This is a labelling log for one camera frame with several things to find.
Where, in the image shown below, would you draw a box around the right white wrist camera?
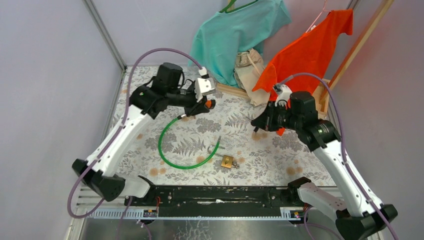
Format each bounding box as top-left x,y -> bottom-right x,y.
273,83 -> 293,107

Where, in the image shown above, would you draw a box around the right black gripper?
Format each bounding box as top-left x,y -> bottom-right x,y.
251,100 -> 302,132

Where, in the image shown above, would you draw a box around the green cable lock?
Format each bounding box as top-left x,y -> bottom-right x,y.
157,113 -> 222,170

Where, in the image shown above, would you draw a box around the teal t-shirt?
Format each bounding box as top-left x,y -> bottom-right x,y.
189,0 -> 292,87

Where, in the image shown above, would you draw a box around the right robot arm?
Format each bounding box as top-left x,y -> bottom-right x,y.
251,91 -> 398,240

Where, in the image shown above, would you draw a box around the orange t-shirt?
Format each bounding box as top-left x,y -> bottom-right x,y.
253,8 -> 355,137

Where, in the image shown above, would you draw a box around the pink hanger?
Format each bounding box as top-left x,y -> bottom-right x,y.
305,0 -> 331,33

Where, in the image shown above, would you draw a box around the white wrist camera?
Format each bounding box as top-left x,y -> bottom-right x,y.
273,83 -> 293,107
194,67 -> 216,103

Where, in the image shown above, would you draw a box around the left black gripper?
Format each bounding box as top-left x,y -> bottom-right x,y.
165,83 -> 210,118

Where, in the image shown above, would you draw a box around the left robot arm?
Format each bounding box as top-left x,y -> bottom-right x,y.
72,62 -> 215,206

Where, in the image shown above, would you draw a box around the aluminium frame profile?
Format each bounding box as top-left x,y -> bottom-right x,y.
82,0 -> 127,71

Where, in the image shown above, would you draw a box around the beige cloth bag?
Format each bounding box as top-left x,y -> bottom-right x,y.
233,48 -> 270,106

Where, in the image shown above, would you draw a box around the orange black padlock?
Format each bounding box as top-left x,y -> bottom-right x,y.
204,99 -> 216,110

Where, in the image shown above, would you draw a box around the wooden clothes rack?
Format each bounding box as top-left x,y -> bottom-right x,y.
215,0 -> 396,121

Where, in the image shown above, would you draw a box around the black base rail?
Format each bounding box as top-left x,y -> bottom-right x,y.
124,185 -> 305,221

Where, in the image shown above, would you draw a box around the green hanger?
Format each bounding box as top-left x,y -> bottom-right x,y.
219,0 -> 258,14

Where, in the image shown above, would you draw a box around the floral table cloth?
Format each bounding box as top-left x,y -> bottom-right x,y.
96,65 -> 339,187

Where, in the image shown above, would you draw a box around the brass padlock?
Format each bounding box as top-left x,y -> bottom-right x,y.
207,145 -> 236,169

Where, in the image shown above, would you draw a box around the small silver keys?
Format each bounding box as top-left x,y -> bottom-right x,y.
231,160 -> 240,169

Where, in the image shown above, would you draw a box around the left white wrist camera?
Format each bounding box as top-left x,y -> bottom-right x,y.
194,67 -> 216,103

